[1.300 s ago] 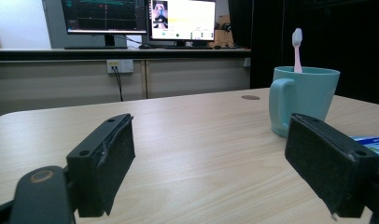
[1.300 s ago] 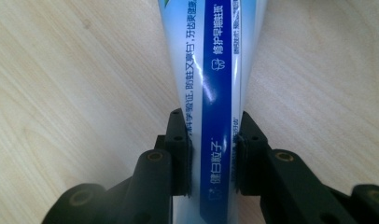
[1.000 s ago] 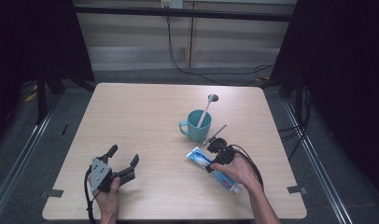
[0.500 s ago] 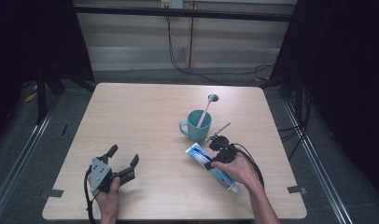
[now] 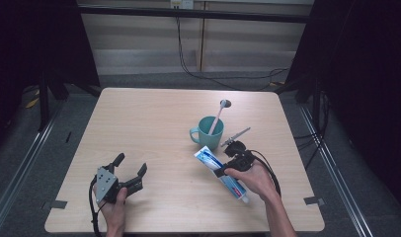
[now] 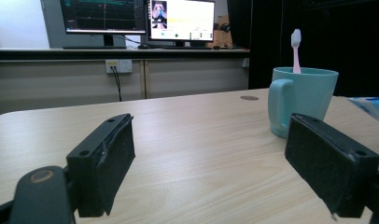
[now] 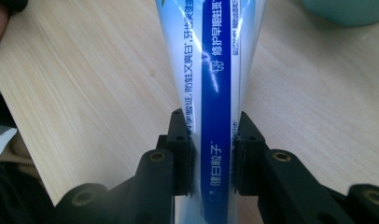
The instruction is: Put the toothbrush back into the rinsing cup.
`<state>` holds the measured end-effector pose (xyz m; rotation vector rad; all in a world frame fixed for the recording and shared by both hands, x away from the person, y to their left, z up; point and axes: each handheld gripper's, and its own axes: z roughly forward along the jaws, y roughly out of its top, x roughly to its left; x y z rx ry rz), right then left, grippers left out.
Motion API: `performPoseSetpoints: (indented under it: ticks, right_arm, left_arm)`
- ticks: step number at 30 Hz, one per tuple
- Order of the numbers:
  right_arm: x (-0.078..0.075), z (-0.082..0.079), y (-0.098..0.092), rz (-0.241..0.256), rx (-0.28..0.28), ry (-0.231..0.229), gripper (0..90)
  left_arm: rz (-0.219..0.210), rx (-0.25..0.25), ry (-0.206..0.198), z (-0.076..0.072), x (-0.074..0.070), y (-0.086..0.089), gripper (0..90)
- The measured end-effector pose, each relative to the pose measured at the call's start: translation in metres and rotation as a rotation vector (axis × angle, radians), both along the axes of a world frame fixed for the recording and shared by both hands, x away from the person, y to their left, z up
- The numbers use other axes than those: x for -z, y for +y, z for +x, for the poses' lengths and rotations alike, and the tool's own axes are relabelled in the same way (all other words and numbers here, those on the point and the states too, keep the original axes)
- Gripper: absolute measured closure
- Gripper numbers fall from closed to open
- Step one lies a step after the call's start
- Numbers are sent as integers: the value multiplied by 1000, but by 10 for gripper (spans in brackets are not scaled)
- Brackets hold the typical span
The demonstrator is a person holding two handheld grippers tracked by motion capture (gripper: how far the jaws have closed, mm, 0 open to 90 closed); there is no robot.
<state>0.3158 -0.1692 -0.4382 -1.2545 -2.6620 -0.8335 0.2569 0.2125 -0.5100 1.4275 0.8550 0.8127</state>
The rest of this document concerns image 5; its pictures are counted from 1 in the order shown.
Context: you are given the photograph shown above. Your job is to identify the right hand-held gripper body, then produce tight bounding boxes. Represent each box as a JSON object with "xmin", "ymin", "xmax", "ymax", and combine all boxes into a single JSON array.
[{"xmin": 220, "ymin": 126, "xmax": 256, "ymax": 173}]

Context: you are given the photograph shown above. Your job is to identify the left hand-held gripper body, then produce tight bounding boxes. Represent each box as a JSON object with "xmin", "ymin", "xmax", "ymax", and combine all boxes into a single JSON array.
[{"xmin": 95, "ymin": 165, "xmax": 144, "ymax": 205}]

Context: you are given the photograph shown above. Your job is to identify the blue white toothpaste tube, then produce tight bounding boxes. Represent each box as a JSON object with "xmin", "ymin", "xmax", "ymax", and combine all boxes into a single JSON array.
[{"xmin": 194, "ymin": 145, "xmax": 251, "ymax": 204}]

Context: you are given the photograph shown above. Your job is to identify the teal mug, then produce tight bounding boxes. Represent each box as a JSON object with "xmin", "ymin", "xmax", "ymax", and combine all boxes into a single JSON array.
[{"xmin": 189, "ymin": 116, "xmax": 225, "ymax": 151}]

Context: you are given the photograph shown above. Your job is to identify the pink toothbrush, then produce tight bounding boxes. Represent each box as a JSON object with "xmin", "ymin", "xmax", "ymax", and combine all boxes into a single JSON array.
[{"xmin": 207, "ymin": 99, "xmax": 229, "ymax": 136}]

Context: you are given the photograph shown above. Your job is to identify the person's right hand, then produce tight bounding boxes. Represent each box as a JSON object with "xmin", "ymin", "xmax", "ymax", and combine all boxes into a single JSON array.
[{"xmin": 224, "ymin": 161, "xmax": 281, "ymax": 202}]

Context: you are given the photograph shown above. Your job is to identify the person's left hand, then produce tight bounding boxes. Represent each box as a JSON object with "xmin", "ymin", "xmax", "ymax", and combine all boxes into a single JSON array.
[{"xmin": 98, "ymin": 187, "xmax": 128, "ymax": 230}]

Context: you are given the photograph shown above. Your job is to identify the grey tape strip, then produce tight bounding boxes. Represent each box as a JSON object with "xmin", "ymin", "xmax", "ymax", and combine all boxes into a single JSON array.
[
  {"xmin": 303, "ymin": 196, "xmax": 326, "ymax": 207},
  {"xmin": 41, "ymin": 199, "xmax": 68, "ymax": 211}
]

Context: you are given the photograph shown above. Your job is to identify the black metal stand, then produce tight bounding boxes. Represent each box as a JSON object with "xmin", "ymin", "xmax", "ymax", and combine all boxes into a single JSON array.
[
  {"xmin": 38, "ymin": 67, "xmax": 70, "ymax": 132},
  {"xmin": 311, "ymin": 77, "xmax": 323, "ymax": 136}
]

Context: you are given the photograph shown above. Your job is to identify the yellow floor tape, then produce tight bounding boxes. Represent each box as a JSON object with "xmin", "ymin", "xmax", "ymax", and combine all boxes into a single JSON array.
[{"xmin": 24, "ymin": 90, "xmax": 40, "ymax": 110}]

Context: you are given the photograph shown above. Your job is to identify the black curtain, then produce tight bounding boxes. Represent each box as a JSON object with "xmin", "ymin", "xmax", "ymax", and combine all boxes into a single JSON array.
[
  {"xmin": 282, "ymin": 0, "xmax": 401, "ymax": 216},
  {"xmin": 0, "ymin": 0, "xmax": 102, "ymax": 154}
]

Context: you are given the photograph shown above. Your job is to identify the black horizontal bar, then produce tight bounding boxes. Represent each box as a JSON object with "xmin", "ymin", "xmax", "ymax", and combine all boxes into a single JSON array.
[{"xmin": 77, "ymin": 5, "xmax": 312, "ymax": 25}]

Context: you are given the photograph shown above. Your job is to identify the left hand-held gripper cable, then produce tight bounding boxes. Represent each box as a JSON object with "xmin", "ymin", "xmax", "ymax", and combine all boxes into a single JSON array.
[{"xmin": 88, "ymin": 177, "xmax": 106, "ymax": 237}]

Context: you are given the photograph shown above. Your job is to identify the hand-held gripper cable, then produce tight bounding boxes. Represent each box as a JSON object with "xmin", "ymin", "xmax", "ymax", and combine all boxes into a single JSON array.
[
  {"xmin": 88, "ymin": 177, "xmax": 106, "ymax": 237},
  {"xmin": 247, "ymin": 149, "xmax": 282, "ymax": 198}
]

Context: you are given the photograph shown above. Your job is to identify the right hand-held gripper cable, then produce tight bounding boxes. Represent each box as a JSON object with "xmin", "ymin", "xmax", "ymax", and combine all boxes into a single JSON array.
[{"xmin": 247, "ymin": 149, "xmax": 282, "ymax": 198}]

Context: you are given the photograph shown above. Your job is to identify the black floor cables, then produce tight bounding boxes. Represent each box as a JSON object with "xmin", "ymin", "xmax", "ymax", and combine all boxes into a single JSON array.
[{"xmin": 292, "ymin": 92, "xmax": 332, "ymax": 171}]

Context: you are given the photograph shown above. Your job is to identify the metal floor rail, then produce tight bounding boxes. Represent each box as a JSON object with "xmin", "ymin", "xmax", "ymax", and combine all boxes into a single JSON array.
[
  {"xmin": 298, "ymin": 105, "xmax": 374, "ymax": 237},
  {"xmin": 0, "ymin": 98, "xmax": 64, "ymax": 233}
]

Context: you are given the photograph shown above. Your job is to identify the black wall cable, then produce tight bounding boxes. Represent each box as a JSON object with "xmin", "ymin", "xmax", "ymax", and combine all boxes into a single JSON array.
[{"xmin": 175, "ymin": 8, "xmax": 290, "ymax": 92}]

